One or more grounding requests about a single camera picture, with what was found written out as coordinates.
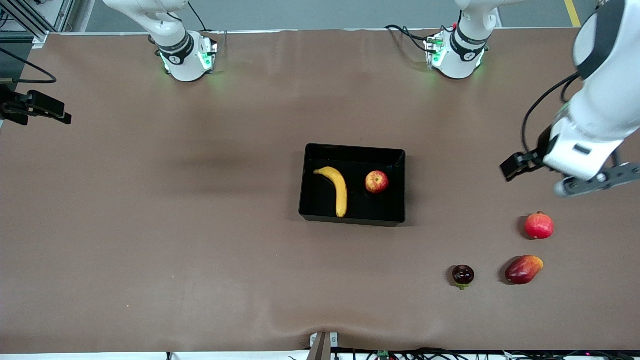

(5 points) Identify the red yellow apple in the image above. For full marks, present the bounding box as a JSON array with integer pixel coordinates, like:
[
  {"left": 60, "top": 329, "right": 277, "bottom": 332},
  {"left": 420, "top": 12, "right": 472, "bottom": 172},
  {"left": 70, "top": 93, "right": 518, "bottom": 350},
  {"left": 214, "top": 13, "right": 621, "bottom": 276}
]
[{"left": 365, "top": 170, "right": 390, "bottom": 195}]

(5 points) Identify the black rectangular plastic box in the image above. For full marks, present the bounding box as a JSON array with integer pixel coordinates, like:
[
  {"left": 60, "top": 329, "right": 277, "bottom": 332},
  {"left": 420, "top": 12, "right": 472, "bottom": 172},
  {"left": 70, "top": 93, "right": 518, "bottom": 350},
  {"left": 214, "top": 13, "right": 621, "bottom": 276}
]
[{"left": 298, "top": 143, "right": 407, "bottom": 228}]

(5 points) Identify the yellow banana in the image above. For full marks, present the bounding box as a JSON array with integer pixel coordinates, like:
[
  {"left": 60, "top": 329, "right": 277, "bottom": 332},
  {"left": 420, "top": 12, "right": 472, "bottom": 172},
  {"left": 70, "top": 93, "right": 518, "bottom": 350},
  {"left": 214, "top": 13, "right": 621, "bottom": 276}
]
[{"left": 313, "top": 166, "right": 349, "bottom": 219}]

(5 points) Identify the red pomegranate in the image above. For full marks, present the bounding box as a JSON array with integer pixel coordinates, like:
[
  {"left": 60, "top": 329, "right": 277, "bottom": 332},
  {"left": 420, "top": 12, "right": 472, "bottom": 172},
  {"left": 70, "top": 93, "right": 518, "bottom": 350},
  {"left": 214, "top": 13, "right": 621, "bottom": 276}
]
[{"left": 523, "top": 212, "right": 555, "bottom": 240}]

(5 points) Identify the red yellow mango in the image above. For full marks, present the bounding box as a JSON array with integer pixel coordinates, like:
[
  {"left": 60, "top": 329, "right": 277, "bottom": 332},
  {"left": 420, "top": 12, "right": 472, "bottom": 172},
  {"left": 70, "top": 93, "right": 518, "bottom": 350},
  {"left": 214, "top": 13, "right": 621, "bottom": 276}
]
[{"left": 504, "top": 255, "right": 544, "bottom": 286}]

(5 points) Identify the dark purple mangosteen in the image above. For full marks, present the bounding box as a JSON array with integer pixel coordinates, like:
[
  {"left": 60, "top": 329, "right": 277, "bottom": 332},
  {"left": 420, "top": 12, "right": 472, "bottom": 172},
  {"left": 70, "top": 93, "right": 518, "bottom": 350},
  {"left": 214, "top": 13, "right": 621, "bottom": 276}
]
[{"left": 452, "top": 264, "right": 476, "bottom": 291}]

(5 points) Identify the brown table mat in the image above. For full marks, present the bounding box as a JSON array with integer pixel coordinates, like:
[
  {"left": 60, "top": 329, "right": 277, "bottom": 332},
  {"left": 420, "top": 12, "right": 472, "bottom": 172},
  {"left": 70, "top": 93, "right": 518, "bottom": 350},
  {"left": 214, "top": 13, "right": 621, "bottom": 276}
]
[{"left": 0, "top": 28, "right": 640, "bottom": 353}]

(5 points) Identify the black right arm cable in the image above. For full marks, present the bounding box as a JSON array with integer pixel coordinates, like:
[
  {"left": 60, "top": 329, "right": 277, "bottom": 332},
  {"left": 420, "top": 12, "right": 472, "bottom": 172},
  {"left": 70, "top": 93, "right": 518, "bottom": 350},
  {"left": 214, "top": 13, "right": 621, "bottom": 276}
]
[{"left": 0, "top": 47, "right": 57, "bottom": 85}]

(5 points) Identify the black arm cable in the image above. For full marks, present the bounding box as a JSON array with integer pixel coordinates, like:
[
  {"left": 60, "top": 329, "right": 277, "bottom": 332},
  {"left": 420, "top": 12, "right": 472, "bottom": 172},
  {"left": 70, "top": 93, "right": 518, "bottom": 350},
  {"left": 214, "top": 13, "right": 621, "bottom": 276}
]
[
  {"left": 521, "top": 72, "right": 583, "bottom": 153},
  {"left": 0, "top": 47, "right": 57, "bottom": 85}
]

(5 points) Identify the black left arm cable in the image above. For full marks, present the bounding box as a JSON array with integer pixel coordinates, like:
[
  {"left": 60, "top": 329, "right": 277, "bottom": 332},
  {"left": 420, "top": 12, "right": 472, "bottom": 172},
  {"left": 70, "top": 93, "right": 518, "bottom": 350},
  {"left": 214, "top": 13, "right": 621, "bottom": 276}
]
[{"left": 521, "top": 72, "right": 583, "bottom": 153}]

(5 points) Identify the aluminium frame profile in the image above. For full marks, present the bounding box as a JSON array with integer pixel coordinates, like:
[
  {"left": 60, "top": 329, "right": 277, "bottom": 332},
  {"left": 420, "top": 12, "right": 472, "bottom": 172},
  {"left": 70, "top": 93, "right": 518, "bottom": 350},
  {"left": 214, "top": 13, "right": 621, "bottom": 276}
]
[{"left": 0, "top": 0, "right": 76, "bottom": 48}]

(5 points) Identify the black left base cable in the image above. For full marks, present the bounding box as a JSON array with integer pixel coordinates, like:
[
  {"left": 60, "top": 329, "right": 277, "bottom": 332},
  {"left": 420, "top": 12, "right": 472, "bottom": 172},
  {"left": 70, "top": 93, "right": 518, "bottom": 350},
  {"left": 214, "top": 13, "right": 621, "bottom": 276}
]
[{"left": 384, "top": 24, "right": 432, "bottom": 54}]

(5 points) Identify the black base cable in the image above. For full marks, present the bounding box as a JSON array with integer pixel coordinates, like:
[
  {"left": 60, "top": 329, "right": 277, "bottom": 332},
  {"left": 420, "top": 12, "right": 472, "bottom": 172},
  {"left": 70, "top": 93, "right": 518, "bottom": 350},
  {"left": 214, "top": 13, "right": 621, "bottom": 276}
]
[
  {"left": 384, "top": 24, "right": 432, "bottom": 54},
  {"left": 186, "top": 0, "right": 207, "bottom": 32}
]

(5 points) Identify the black right base cable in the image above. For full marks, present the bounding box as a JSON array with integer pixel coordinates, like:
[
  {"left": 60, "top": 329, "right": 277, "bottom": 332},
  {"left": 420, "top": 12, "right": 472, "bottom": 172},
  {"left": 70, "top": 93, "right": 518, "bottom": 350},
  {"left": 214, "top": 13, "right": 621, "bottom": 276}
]
[{"left": 186, "top": 0, "right": 207, "bottom": 32}]

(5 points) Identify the brown post with metal bracket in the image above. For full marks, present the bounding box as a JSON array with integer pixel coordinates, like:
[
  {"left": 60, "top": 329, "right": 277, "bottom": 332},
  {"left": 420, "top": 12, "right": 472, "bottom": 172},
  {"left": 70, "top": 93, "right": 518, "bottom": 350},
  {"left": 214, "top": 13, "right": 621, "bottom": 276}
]
[{"left": 309, "top": 331, "right": 339, "bottom": 360}]

